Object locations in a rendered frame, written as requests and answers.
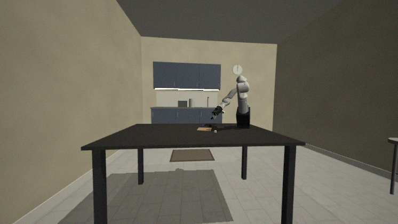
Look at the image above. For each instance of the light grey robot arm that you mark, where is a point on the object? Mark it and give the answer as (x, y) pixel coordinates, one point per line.
(241, 88)

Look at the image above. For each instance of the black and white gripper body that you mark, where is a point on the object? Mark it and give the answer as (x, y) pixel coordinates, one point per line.
(219, 109)

